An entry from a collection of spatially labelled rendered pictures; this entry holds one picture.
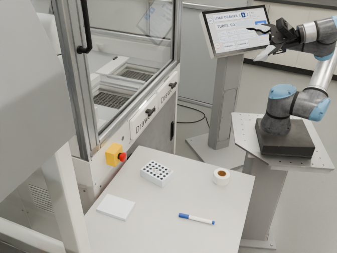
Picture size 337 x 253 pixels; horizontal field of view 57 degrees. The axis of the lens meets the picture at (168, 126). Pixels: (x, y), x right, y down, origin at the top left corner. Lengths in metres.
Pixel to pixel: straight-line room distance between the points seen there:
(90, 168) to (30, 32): 0.79
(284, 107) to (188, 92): 1.97
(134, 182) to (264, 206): 0.87
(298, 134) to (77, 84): 1.10
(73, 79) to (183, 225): 0.66
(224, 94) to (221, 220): 1.35
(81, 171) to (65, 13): 0.62
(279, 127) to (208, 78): 1.73
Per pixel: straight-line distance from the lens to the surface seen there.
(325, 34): 1.34
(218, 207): 1.29
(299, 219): 2.41
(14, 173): 0.53
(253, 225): 2.06
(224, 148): 2.75
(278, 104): 1.56
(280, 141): 1.60
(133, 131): 1.47
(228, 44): 2.16
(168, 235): 1.19
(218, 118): 2.53
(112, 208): 1.26
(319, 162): 1.65
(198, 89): 3.33
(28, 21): 0.54
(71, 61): 1.01
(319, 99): 1.55
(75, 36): 1.01
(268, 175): 1.77
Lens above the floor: 1.72
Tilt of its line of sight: 35 degrees down
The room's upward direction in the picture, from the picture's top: 1 degrees clockwise
